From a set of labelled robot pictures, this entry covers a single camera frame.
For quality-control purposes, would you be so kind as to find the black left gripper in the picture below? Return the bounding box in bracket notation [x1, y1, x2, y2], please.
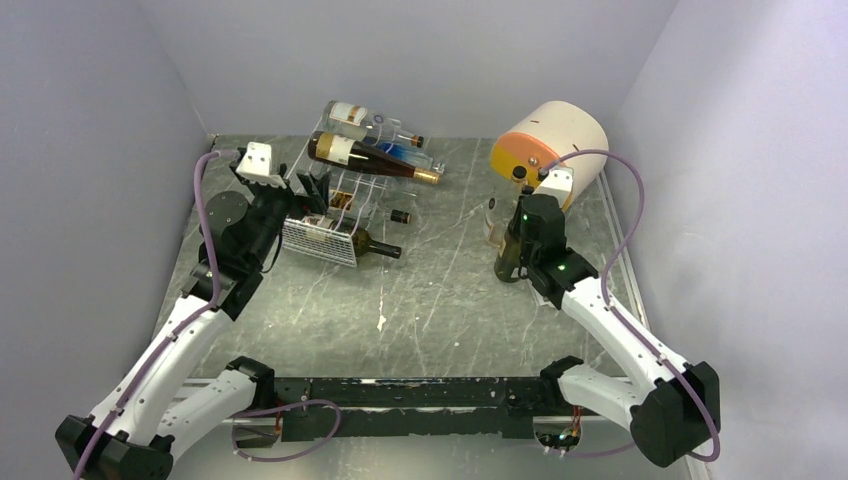
[246, 163, 331, 266]

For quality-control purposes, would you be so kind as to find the brown bottle gold foil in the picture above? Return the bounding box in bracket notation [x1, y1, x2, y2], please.
[306, 131, 441, 184]

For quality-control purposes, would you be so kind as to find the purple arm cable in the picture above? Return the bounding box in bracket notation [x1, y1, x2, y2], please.
[72, 149, 240, 480]
[539, 149, 722, 463]

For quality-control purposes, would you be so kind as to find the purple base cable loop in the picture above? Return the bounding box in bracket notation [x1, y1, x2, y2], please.
[230, 398, 343, 464]

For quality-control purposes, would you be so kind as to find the blue clear bottle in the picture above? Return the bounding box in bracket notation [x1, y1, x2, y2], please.
[376, 142, 445, 174]

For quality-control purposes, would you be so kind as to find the white paper label sheet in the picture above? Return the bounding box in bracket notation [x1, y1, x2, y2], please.
[530, 290, 548, 306]

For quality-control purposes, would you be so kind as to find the white wire wine rack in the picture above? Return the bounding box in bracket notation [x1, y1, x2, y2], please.
[281, 129, 445, 267]

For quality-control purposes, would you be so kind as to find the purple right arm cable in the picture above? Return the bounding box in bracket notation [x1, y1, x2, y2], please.
[539, 149, 722, 463]

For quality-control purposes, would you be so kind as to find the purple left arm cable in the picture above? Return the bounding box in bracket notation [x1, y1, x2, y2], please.
[72, 149, 240, 480]

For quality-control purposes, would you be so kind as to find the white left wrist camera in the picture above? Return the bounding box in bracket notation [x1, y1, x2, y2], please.
[236, 142, 284, 188]

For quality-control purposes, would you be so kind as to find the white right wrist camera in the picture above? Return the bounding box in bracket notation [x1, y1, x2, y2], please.
[533, 166, 574, 211]

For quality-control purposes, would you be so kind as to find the clear bottle on rack top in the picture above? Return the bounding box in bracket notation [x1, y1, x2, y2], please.
[317, 100, 424, 148]

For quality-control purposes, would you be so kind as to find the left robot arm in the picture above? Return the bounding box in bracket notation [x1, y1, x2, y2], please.
[55, 171, 302, 479]

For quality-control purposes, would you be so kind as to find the clear bottle white gold label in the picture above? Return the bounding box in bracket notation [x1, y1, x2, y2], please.
[484, 165, 527, 245]

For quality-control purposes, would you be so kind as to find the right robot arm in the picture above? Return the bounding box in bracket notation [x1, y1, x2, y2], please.
[509, 194, 721, 467]

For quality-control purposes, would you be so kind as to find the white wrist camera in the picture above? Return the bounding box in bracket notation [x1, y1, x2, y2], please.
[236, 142, 284, 188]
[533, 166, 574, 211]

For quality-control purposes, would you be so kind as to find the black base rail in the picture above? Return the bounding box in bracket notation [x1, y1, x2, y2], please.
[275, 377, 574, 442]

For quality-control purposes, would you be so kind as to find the dark green bottle black neck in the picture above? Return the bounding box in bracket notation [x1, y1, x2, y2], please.
[303, 216, 402, 259]

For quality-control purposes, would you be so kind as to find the cream orange yellow cylinder box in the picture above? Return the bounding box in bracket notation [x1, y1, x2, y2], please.
[490, 100, 609, 209]

